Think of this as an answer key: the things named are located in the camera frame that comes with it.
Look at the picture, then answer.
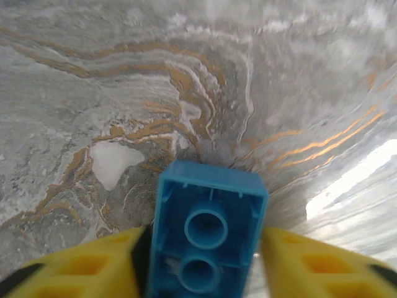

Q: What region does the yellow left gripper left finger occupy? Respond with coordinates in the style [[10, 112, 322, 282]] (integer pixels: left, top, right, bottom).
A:
[[0, 225, 153, 298]]

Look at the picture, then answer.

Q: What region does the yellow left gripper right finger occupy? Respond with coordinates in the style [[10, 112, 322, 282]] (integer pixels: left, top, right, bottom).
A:
[[244, 227, 397, 298]]

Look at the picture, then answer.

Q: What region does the blue lego brick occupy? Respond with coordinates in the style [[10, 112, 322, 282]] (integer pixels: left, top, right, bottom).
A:
[[145, 159, 270, 298]]

